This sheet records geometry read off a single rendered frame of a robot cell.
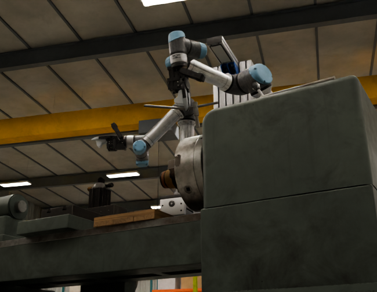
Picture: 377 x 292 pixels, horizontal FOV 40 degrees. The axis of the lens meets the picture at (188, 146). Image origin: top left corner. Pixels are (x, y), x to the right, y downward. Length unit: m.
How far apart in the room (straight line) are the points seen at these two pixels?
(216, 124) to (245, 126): 0.12
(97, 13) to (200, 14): 2.37
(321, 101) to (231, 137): 0.34
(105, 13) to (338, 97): 10.87
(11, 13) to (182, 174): 11.13
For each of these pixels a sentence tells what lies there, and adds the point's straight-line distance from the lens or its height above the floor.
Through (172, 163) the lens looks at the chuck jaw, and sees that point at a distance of 2.10.
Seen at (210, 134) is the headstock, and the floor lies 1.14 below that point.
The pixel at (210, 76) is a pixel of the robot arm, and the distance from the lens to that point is 2.58.
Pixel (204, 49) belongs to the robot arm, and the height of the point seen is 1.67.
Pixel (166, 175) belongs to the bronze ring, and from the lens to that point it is 2.22.
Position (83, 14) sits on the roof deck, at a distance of 12.61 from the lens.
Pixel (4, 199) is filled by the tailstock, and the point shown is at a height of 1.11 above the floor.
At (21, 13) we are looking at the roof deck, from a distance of 12.89.
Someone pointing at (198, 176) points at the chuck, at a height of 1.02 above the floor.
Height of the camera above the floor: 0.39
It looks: 21 degrees up
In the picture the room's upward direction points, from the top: straight up
